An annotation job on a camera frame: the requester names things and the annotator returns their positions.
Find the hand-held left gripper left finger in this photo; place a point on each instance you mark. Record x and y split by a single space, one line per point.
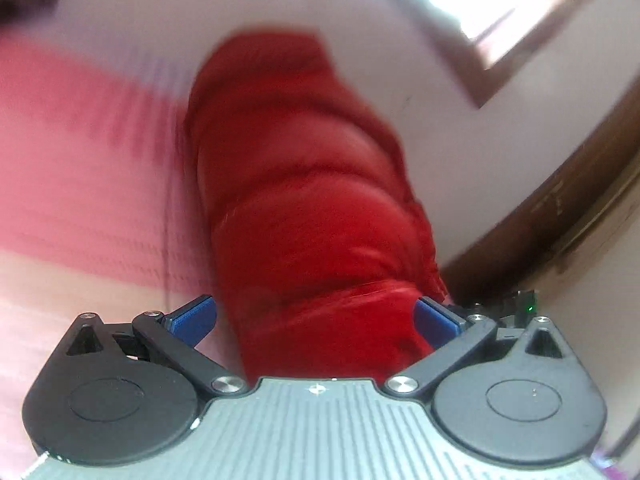
192 321

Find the pink checked bedsheet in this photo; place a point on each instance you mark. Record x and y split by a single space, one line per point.
85 170

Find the dark wooden furniture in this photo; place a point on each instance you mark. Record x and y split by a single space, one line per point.
560 200

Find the red puffer jacket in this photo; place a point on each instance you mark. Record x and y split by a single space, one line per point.
305 220

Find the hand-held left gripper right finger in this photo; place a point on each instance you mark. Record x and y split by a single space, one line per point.
436 321

